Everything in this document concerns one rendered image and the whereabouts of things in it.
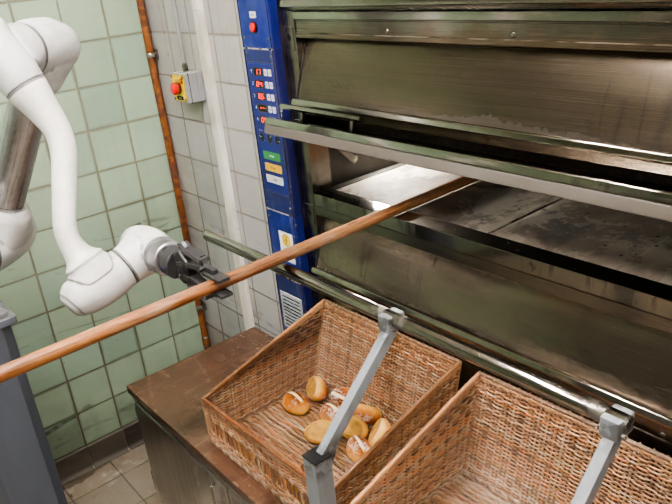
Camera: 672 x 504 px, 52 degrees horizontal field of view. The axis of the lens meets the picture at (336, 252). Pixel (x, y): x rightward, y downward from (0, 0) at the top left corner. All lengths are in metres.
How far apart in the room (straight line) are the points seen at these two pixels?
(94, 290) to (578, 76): 1.15
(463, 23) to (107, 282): 1.00
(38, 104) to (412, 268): 1.01
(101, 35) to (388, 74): 1.27
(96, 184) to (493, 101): 1.65
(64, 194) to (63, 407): 1.37
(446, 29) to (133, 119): 1.49
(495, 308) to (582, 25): 0.68
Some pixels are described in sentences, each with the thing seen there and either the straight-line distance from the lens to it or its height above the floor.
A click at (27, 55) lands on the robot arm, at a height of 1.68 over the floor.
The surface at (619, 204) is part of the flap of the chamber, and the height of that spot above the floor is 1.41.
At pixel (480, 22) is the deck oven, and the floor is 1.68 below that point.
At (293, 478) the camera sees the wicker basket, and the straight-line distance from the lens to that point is 1.75.
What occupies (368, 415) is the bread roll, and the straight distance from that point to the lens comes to 2.01.
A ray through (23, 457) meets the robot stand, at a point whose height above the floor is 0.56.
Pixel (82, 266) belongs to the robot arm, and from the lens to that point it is 1.73.
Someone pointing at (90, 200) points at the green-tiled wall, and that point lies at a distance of 2.74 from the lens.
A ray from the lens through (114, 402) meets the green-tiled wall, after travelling 3.06.
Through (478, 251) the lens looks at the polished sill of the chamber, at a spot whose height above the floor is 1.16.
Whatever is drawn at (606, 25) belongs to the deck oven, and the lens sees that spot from 1.38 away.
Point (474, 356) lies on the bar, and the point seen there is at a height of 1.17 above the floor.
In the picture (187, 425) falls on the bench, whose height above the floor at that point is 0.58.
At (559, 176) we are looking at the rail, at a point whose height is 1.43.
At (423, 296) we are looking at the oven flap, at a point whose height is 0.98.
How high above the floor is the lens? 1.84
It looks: 23 degrees down
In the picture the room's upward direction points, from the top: 6 degrees counter-clockwise
